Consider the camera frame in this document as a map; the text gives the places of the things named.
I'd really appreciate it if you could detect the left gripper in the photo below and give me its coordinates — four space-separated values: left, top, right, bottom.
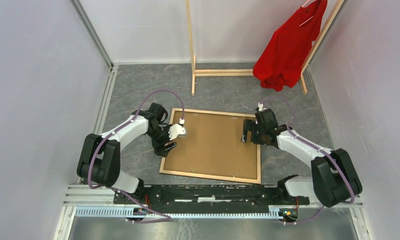
147 124 178 158

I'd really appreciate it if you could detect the brown backing board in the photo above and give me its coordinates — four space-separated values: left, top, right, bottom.
163 110 258 181

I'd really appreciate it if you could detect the wooden picture frame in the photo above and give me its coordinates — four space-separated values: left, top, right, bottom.
158 107 262 185

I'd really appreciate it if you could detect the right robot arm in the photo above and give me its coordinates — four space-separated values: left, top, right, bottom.
241 108 363 208

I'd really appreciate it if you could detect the red t-shirt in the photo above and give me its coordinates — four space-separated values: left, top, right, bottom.
253 0 328 92

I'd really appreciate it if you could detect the white clothes hanger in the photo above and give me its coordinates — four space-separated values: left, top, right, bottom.
299 0 320 27

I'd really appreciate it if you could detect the wooden clothes rack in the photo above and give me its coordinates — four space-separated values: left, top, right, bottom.
185 0 346 95

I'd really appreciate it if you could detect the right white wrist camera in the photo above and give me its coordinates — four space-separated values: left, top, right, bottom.
256 102 266 112

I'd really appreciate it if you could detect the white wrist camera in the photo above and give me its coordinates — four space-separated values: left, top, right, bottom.
168 118 187 140
256 102 266 112

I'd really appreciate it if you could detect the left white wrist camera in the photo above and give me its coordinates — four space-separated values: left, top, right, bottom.
168 118 187 140

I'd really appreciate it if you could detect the aluminium rail frame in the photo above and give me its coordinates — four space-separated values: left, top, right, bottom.
54 184 372 240

